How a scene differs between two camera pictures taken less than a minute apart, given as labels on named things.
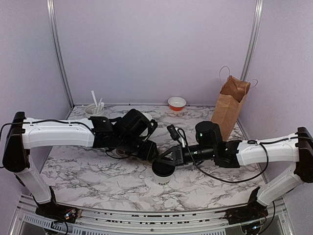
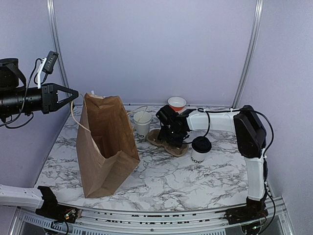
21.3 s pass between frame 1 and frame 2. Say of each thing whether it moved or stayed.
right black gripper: moved
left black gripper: moved
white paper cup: moved
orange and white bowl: stayed
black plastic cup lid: moved
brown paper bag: moved
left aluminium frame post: stayed
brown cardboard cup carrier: moved
